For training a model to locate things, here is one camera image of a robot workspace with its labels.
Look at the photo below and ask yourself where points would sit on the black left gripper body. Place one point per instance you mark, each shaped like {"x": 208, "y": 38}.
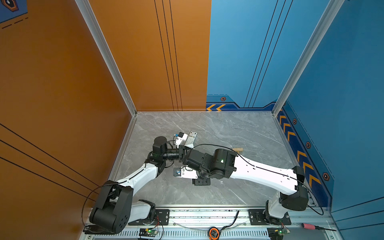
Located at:
{"x": 180, "y": 150}

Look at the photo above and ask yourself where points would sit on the white remote control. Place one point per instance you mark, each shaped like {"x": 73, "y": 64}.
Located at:
{"x": 191, "y": 140}

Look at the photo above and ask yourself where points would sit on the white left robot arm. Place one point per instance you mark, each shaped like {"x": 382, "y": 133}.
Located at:
{"x": 114, "y": 207}

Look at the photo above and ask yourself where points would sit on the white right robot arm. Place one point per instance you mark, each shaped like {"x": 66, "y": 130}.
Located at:
{"x": 291, "y": 194}

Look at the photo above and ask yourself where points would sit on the wooden mallet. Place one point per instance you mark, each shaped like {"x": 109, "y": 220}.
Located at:
{"x": 238, "y": 149}

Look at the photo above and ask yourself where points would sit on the orange black tape measure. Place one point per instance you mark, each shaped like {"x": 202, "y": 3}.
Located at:
{"x": 214, "y": 233}

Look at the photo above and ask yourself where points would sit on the green circuit board left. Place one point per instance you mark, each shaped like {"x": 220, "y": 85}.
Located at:
{"x": 148, "y": 234}

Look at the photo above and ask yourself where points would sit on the circuit board right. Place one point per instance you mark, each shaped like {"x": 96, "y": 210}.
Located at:
{"x": 277, "y": 233}

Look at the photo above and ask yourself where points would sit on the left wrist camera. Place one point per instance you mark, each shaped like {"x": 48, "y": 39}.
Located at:
{"x": 180, "y": 139}

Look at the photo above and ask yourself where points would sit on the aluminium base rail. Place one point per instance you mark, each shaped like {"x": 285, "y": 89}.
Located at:
{"x": 234, "y": 223}

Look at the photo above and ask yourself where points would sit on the pink handled screwdriver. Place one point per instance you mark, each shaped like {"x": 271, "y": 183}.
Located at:
{"x": 314, "y": 227}

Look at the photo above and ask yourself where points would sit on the aluminium corner post left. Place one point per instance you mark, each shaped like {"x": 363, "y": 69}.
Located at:
{"x": 101, "y": 42}

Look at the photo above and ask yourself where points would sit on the aluminium corner post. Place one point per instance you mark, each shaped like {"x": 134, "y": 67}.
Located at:
{"x": 318, "y": 34}
{"x": 101, "y": 42}

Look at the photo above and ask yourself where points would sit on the aluminium corner post right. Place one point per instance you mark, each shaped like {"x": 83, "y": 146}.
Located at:
{"x": 318, "y": 34}

